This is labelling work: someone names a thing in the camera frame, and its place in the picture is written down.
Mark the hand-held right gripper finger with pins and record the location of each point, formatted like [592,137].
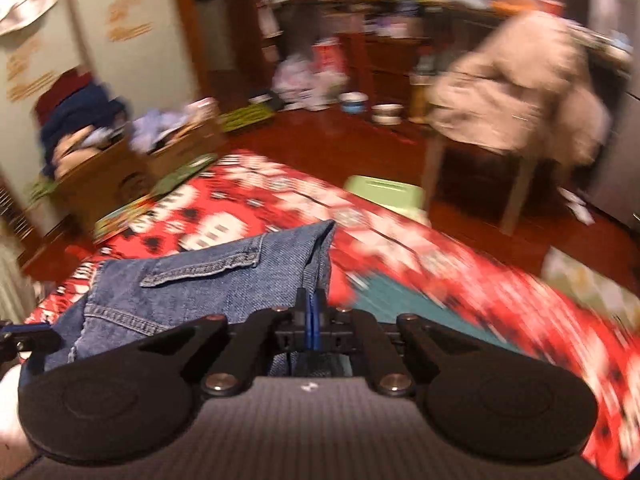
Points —
[309,320]
[319,322]

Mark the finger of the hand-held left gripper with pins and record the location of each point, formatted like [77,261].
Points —
[30,342]

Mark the blue denim shorts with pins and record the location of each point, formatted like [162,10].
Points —
[210,280]

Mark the person's left forearm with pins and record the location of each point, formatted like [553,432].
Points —
[10,410]

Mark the pile of dark clothes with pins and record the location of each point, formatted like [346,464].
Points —
[80,110]

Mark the green cutting mat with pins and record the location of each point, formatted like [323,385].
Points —
[415,310]

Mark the red patterned blanket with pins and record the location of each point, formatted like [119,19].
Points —
[450,270]

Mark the light green stool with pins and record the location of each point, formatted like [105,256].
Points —
[385,197]

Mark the cardboard box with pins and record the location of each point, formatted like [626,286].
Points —
[110,180]

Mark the lime plastic basket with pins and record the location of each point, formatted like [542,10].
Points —
[245,116]

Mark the white bowl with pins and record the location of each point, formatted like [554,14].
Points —
[387,114]

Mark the blue bowl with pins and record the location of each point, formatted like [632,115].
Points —
[354,102]

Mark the white printed plastic bag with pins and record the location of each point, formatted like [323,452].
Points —
[300,82]

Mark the pale wooden chair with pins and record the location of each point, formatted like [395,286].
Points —
[520,190]

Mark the red carton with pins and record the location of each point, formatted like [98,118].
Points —
[330,59]

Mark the wooden drawer cabinet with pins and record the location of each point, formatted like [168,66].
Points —
[395,65]

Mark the pale patterned floor rug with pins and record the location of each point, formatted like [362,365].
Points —
[590,280]

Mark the white paper packets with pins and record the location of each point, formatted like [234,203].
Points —
[577,205]

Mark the beige jacket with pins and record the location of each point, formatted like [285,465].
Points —
[520,90]

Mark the grey refrigerator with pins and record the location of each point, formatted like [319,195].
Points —
[620,110]

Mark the wooden door frame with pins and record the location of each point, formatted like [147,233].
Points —
[225,35]

